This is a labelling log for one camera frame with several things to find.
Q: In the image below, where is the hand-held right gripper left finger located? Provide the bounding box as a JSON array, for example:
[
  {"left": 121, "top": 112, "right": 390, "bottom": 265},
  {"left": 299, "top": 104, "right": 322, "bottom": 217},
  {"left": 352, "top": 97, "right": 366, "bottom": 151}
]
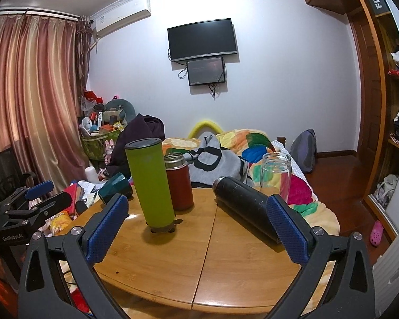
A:
[{"left": 18, "top": 193, "right": 130, "bottom": 319}]

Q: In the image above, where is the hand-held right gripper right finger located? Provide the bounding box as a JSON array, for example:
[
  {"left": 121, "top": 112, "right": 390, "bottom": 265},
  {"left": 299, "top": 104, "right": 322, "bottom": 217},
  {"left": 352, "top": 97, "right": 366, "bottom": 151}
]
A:
[{"left": 263, "top": 194, "right": 376, "bottom": 319}]

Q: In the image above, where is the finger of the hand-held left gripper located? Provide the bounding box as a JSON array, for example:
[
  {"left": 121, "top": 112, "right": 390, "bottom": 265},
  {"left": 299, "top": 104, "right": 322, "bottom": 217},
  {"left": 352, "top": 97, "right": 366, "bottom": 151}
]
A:
[
  {"left": 7, "top": 192, "right": 73, "bottom": 220},
  {"left": 0, "top": 180, "right": 55, "bottom": 209}
]

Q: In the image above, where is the black thermos cup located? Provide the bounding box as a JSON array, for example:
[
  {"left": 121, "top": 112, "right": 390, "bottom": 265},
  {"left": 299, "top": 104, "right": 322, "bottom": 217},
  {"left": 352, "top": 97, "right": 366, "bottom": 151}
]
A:
[{"left": 212, "top": 176, "right": 283, "bottom": 244}]

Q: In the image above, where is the dark green cup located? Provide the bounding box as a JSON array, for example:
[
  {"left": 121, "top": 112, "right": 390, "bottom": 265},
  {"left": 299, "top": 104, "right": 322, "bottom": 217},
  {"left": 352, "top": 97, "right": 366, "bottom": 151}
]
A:
[{"left": 97, "top": 172, "right": 134, "bottom": 205}]

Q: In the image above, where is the green tumbler cup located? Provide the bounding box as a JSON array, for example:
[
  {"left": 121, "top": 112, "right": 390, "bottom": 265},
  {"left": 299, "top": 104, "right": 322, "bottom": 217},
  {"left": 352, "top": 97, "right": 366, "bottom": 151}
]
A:
[{"left": 124, "top": 137, "right": 182, "bottom": 233}]

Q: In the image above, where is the red thermos cup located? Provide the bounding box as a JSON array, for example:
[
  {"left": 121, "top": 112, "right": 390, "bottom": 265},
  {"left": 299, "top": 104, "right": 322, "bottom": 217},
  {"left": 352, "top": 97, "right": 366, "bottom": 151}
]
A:
[{"left": 163, "top": 152, "right": 194, "bottom": 211}]

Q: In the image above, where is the yellow snack packet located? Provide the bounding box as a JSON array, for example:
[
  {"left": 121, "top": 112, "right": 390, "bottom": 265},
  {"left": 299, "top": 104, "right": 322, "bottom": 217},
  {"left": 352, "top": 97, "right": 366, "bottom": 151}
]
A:
[{"left": 50, "top": 211, "right": 74, "bottom": 236}]

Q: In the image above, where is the black chair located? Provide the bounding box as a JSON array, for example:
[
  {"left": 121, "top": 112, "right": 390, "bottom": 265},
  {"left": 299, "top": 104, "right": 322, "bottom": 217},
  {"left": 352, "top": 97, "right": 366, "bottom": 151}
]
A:
[{"left": 0, "top": 143, "right": 37, "bottom": 207}]

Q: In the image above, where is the colourful patchwork blanket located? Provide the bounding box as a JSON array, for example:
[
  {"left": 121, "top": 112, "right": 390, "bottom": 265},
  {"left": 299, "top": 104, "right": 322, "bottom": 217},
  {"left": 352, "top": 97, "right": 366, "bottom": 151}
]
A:
[{"left": 162, "top": 129, "right": 340, "bottom": 237}]

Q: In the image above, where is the white plastic bottle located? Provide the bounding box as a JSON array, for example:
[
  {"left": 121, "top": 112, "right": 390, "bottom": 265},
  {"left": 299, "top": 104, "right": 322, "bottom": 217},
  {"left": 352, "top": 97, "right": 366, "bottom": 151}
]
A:
[{"left": 85, "top": 167, "right": 100, "bottom": 184}]

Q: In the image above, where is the clear glass jar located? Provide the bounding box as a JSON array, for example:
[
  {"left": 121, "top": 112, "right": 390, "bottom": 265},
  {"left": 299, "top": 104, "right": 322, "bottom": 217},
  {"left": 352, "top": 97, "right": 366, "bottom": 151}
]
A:
[{"left": 260, "top": 152, "right": 292, "bottom": 203}]

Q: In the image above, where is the green basket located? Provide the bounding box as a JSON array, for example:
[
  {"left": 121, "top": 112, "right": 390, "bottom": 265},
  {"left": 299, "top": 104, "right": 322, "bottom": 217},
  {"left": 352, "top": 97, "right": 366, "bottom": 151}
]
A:
[{"left": 81, "top": 129, "right": 122, "bottom": 161}]

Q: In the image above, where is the pink bunny toy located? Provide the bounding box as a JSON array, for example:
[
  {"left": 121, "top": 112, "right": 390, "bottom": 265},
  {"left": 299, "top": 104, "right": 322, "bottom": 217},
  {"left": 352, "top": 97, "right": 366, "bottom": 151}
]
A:
[{"left": 105, "top": 140, "right": 117, "bottom": 164}]

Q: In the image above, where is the grey backpack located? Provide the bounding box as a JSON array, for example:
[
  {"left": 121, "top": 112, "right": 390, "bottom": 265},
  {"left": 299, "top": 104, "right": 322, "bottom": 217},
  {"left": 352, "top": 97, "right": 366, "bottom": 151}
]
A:
[{"left": 289, "top": 129, "right": 318, "bottom": 173}]

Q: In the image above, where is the pink curtain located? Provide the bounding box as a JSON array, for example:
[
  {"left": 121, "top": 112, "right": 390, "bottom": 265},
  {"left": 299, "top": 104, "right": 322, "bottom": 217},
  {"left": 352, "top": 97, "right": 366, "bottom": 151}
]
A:
[{"left": 0, "top": 15, "right": 94, "bottom": 193}]

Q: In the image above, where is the pink clog shoe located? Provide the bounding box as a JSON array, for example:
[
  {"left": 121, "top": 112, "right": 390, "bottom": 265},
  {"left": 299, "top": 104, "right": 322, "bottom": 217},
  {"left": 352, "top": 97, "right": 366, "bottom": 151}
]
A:
[{"left": 369, "top": 220, "right": 384, "bottom": 246}]

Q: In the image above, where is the grey patterned sweater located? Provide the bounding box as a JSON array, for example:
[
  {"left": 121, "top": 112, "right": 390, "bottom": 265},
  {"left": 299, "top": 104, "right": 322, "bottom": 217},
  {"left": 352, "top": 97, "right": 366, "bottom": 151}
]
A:
[{"left": 188, "top": 132, "right": 255, "bottom": 188}]

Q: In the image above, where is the red bag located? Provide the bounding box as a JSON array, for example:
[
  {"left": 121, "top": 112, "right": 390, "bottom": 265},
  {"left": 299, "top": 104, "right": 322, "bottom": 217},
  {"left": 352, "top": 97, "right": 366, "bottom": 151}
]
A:
[{"left": 83, "top": 90, "right": 103, "bottom": 107}]

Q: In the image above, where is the dark purple jacket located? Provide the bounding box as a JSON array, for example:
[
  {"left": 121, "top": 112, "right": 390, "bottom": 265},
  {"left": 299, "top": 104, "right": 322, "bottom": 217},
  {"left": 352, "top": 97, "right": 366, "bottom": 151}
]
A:
[{"left": 107, "top": 113, "right": 166, "bottom": 178}]

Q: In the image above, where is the white bag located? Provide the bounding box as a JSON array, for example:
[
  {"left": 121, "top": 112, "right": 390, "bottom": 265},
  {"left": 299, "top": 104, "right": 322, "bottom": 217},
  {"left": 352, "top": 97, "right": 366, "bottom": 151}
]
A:
[{"left": 374, "top": 174, "right": 399, "bottom": 207}]

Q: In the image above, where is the grey green plush toy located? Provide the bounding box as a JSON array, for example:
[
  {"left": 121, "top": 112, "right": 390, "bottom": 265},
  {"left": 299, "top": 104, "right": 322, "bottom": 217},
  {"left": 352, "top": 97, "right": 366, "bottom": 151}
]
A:
[{"left": 103, "top": 98, "right": 137, "bottom": 130}]

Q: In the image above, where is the yellow headboard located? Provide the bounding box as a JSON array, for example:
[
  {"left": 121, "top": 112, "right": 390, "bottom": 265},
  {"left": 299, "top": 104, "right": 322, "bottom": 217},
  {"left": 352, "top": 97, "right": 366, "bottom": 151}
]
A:
[{"left": 188, "top": 122, "right": 225, "bottom": 139}]

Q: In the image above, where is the wooden wardrobe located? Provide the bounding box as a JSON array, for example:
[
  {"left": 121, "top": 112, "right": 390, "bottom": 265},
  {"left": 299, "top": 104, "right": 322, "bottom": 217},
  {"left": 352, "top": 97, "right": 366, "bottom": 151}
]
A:
[{"left": 297, "top": 0, "right": 399, "bottom": 244}]

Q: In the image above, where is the white air conditioner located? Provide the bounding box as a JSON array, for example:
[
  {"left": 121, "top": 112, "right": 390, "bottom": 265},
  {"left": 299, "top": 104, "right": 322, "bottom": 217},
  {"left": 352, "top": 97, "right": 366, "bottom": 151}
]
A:
[{"left": 91, "top": 0, "right": 152, "bottom": 38}]

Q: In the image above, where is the small wall monitor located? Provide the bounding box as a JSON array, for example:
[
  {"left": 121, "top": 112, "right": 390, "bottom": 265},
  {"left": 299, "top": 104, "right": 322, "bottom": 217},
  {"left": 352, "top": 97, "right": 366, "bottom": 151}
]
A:
[{"left": 187, "top": 56, "right": 227, "bottom": 87}]

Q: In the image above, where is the wall television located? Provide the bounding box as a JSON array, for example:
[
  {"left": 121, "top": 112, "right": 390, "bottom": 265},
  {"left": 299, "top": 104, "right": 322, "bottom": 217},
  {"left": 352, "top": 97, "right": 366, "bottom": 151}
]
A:
[{"left": 167, "top": 18, "right": 238, "bottom": 63}]

